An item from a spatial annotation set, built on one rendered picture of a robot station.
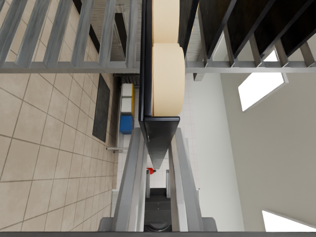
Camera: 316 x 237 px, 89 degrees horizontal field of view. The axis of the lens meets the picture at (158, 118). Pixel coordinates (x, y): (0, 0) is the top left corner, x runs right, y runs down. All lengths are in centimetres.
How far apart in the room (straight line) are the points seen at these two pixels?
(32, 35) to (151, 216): 73
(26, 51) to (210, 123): 426
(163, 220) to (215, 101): 456
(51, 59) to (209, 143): 411
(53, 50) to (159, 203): 61
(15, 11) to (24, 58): 24
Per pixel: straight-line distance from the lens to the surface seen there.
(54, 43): 74
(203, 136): 445
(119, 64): 61
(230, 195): 455
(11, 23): 90
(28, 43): 79
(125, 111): 386
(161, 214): 44
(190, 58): 329
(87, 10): 82
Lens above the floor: 105
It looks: 1 degrees up
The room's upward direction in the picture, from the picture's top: 90 degrees clockwise
